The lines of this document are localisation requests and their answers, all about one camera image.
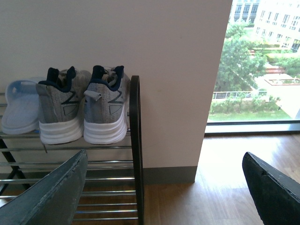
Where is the grey knit sneaker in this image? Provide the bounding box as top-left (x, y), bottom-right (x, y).
top-left (83, 65), bottom-right (130, 144)
top-left (36, 66), bottom-right (91, 145)

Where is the right gripper black camera left finger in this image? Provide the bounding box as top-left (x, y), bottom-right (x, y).
top-left (0, 150), bottom-right (88, 225)

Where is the black metal shoe rack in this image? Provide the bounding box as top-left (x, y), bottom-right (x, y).
top-left (0, 76), bottom-right (144, 225)

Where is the right gripper black camera right finger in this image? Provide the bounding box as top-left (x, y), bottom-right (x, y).
top-left (242, 152), bottom-right (300, 225)

